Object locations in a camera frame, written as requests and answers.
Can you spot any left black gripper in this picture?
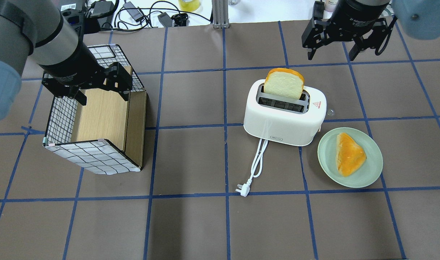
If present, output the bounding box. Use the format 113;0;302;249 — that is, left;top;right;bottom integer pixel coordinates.
42;54;132;106

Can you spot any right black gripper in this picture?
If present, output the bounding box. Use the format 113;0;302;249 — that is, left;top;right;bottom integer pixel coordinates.
302;0;397;61

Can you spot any white toaster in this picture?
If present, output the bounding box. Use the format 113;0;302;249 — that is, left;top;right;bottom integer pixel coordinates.
243;79;327;146

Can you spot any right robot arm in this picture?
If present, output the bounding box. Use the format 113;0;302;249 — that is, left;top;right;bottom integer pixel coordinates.
301;0;440;61

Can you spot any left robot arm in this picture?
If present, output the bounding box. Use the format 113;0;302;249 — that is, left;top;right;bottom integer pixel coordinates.
0;0;132;121

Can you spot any bread slice in toaster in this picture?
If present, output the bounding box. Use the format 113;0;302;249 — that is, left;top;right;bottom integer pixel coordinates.
263;68;305;99

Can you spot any black power adapter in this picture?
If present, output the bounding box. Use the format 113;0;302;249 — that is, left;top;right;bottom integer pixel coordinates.
157;12;175;27

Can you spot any green plate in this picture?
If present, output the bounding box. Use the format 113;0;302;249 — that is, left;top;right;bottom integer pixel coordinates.
317;127;383;188

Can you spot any bread slice on plate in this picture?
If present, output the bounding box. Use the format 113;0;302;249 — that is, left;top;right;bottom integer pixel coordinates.
335;132;367;177

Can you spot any yellow tape roll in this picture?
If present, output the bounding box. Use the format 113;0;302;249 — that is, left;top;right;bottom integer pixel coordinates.
178;0;201;13

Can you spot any wire basket with wood shelf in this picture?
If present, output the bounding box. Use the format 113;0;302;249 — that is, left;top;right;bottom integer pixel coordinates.
42;44;147;175

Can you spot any aluminium frame post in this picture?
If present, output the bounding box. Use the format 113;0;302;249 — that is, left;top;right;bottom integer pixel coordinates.
212;0;230;29

